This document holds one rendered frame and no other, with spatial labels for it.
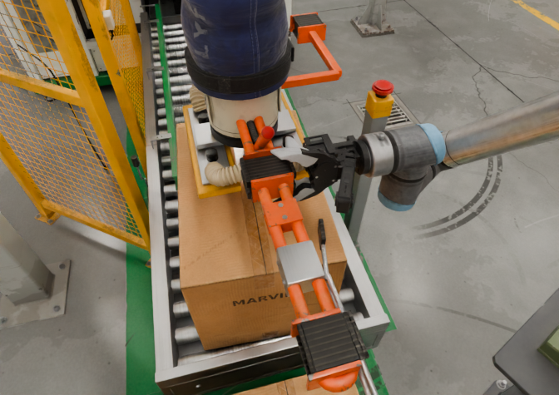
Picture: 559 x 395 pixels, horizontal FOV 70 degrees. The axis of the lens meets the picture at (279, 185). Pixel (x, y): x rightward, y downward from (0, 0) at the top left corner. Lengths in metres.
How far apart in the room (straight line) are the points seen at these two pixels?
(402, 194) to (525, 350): 0.55
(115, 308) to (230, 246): 1.19
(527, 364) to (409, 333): 0.84
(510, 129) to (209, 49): 0.60
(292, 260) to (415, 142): 0.36
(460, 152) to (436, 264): 1.32
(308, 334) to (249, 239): 0.47
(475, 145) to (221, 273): 0.63
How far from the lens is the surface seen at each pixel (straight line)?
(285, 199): 0.73
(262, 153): 0.80
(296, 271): 0.64
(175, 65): 2.49
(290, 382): 1.29
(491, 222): 2.51
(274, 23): 0.81
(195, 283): 0.97
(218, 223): 1.05
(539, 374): 1.25
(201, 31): 0.80
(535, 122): 0.88
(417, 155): 0.85
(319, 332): 0.59
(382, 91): 1.36
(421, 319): 2.05
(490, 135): 0.92
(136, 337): 2.02
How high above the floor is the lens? 1.78
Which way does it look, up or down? 48 degrees down
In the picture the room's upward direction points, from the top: straight up
